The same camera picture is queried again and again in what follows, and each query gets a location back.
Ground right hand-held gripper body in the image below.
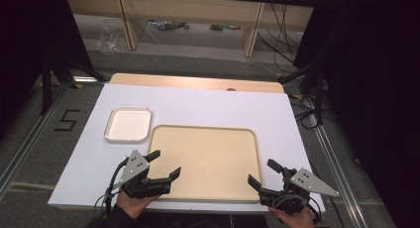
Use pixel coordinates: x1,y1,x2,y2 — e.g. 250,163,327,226
259,168,341,216

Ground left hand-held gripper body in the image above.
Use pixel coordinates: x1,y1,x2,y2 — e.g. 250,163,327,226
118,150,172,200

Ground person's left hand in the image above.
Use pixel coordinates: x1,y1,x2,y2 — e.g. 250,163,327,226
115,190,161,220

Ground person's right hand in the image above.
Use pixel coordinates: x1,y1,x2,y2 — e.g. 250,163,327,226
267,205,317,228

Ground large beige tray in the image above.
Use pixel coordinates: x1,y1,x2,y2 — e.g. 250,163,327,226
147,123,264,203

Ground small white tray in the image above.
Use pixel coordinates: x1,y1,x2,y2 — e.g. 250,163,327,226
103,105,154,144

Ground white board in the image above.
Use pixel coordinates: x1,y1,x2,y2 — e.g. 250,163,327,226
47,82,327,213

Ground black metal stand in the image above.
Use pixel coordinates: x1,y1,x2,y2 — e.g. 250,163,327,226
39,52,110,116
276,62,327,127

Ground black curtain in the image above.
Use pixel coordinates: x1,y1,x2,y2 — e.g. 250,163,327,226
292,0,420,228
0,0,94,141

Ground clear plastic bag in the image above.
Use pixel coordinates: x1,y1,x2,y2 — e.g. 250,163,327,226
96,19,129,55

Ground blue crumpled wrapper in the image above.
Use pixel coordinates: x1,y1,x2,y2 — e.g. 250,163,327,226
146,19,191,32

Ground small flat floor object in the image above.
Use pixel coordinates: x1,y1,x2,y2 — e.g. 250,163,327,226
209,23,243,32

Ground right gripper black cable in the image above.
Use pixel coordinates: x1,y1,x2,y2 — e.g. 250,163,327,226
306,195,324,225

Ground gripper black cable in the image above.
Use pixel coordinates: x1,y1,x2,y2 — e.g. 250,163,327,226
306,195,324,225
94,156,131,216

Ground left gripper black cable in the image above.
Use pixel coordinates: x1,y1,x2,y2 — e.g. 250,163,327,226
94,156,131,216

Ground aluminium rail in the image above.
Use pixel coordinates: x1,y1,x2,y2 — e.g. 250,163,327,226
0,83,71,200
304,98,370,228

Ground black floor cables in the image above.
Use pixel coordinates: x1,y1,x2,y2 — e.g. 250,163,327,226
289,93,324,131

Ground bundle of black cables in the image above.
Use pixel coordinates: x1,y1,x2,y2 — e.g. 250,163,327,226
257,3,299,65

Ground wooden desk frame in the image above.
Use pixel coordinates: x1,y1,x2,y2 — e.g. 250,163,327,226
63,0,322,59

